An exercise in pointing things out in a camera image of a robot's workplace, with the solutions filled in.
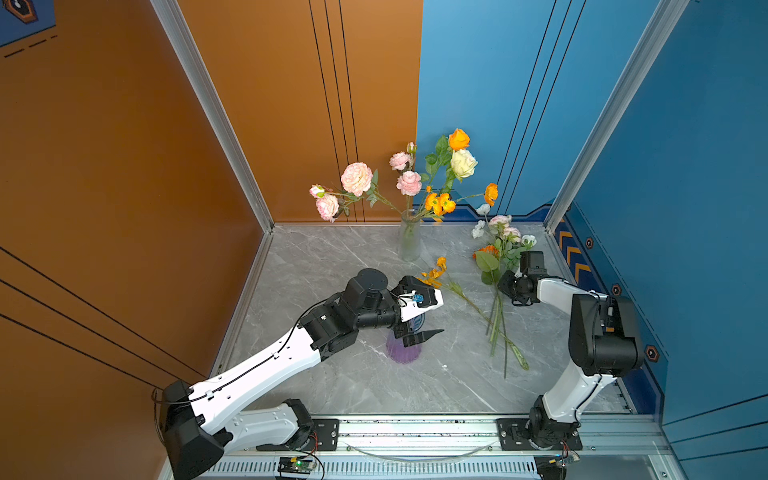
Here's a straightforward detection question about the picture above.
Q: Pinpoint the purple ribbed glass vase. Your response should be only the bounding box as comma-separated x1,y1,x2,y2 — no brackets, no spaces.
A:
386,330,422,364

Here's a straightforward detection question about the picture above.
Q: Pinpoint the pink white bouquet spray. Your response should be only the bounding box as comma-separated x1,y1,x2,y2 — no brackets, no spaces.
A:
472,215,537,377

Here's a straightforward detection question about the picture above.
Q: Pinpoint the clear ribbed glass vase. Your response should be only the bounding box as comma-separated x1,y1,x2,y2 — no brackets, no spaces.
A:
398,209,421,262

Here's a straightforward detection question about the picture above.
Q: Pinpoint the orange poppy flower stem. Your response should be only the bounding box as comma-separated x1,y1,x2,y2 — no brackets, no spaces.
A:
415,183,499,222

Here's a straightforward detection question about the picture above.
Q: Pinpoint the pink peony flower stem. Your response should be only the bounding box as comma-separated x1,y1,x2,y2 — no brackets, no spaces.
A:
389,142,422,220

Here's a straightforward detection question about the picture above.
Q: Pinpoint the small pink rose spray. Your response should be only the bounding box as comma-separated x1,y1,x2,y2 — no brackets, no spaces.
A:
309,162,402,223

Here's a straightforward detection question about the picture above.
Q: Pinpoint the yellow rose flower stem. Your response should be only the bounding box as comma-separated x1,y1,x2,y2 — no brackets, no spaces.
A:
425,128,471,191

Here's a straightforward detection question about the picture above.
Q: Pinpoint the cream rose flower stem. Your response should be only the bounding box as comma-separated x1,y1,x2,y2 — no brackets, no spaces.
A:
440,149,478,194

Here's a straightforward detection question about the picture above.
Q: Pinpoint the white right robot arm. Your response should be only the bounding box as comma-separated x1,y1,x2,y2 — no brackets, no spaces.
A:
497,251,644,451

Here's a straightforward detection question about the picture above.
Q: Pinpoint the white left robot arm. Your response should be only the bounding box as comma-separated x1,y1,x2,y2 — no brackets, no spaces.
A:
153,268,444,479

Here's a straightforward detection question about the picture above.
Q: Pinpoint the orange cosmos flower stem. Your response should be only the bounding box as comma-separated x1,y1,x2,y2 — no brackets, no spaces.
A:
420,257,530,377

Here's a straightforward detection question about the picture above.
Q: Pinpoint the white blossom spray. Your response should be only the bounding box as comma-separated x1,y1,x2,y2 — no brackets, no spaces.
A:
471,203,491,239

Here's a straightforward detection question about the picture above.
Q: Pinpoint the green circuit board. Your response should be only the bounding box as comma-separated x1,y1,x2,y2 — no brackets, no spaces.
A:
276,456,319,480

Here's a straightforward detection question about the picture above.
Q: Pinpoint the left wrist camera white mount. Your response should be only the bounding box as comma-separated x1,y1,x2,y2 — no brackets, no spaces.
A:
395,286,444,323

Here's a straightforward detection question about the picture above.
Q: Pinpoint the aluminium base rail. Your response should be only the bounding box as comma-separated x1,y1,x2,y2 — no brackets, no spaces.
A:
201,414,686,479

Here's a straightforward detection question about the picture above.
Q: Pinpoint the left aluminium corner post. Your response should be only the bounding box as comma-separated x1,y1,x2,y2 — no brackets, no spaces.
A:
150,0,274,234

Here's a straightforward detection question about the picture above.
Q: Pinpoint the aluminium corner post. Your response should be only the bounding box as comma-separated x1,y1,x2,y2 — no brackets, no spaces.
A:
150,0,274,234
543,0,689,234

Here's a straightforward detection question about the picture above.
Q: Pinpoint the right aluminium corner post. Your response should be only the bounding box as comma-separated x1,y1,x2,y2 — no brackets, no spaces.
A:
543,0,689,234

